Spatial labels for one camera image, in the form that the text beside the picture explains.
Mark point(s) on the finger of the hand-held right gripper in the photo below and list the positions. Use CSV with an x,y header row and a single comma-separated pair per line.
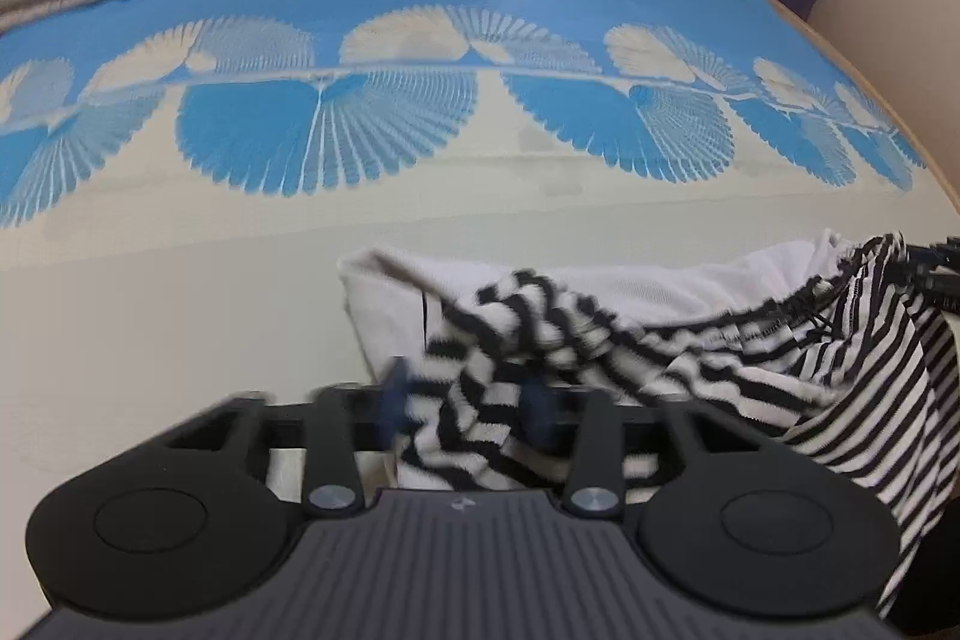
x,y
941,272

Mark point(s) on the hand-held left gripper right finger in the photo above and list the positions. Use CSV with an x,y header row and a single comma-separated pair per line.
x,y
538,419

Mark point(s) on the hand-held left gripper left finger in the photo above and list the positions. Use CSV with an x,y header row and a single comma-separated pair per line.
x,y
394,403

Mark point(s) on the striped hooded shirt white vest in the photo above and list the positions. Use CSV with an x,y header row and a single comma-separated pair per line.
x,y
675,347

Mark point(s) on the blue leaf-print bed sheet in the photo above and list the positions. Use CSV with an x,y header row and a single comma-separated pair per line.
x,y
450,107

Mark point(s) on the wooden bed frame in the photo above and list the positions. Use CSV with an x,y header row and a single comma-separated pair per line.
x,y
885,85

